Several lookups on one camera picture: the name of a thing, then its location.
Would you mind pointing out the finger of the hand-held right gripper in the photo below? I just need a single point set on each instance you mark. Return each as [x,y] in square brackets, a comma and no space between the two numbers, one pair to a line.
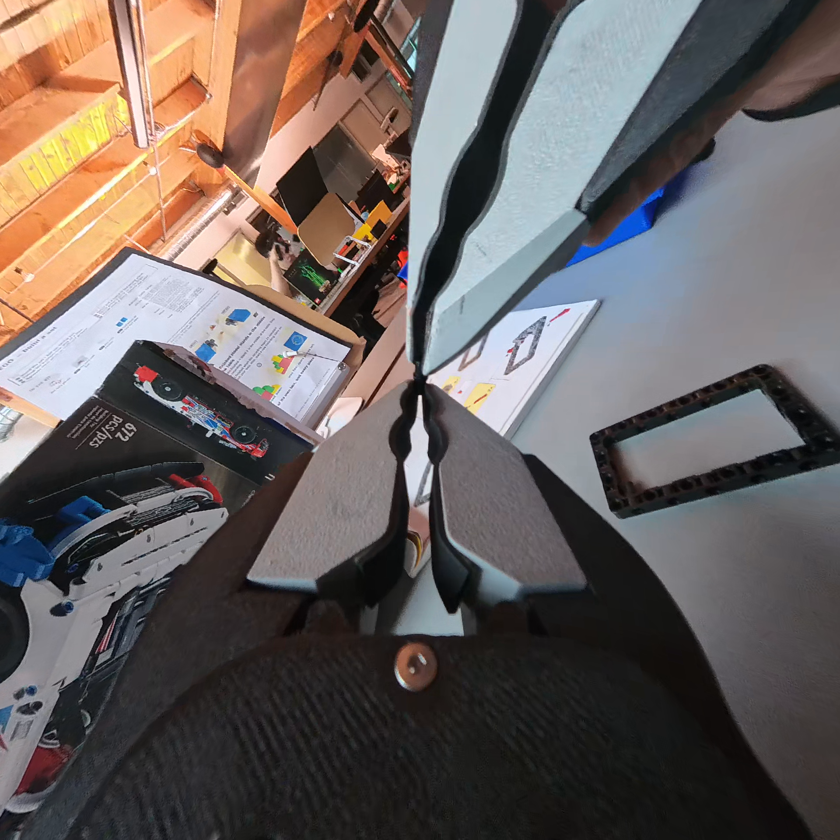
[446,98]
[590,118]

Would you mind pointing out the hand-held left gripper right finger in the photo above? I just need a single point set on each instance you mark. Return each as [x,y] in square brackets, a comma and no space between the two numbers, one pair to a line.
[505,518]

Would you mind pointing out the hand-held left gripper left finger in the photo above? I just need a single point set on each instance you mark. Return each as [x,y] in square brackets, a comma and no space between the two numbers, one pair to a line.
[328,505]

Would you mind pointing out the black rectangular lego frame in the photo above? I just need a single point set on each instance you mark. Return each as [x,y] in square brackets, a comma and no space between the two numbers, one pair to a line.
[695,487]

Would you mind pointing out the lego instruction booklet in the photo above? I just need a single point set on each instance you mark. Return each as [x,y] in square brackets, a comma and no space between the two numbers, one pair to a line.
[544,367]

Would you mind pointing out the lego race car box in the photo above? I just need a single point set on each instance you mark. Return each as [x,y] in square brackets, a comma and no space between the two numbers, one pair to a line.
[164,459]

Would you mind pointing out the person's right hand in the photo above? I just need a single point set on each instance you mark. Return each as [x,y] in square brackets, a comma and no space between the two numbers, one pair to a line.
[804,62]

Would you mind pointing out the white rounded device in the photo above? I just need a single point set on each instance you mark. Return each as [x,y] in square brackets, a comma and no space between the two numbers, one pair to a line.
[341,417]

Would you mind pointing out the blue plastic bin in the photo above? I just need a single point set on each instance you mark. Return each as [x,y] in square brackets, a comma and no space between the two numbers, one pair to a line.
[630,220]

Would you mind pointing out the yellow box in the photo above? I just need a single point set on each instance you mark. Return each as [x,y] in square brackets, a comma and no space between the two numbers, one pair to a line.
[374,216]

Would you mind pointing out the dark monitor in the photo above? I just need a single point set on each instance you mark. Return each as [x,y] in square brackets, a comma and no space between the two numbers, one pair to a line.
[302,187]

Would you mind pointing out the beige chair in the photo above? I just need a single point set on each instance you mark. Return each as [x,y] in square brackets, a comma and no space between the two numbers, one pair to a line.
[325,226]

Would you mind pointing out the green patterned black box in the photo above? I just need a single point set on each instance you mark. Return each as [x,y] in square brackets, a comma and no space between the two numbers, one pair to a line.
[312,279]

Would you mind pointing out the black ceiling dome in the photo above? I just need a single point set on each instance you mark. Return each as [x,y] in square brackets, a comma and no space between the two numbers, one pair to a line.
[210,156]

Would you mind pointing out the printed task sheet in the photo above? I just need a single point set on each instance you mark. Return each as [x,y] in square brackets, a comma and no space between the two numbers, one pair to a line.
[164,308]

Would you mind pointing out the hanging ceiling lamp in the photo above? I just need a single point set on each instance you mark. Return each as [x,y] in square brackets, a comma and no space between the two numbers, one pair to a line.
[134,79]

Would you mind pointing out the metal ventilation duct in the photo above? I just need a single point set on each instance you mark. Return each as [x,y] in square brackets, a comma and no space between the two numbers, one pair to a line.
[197,226]

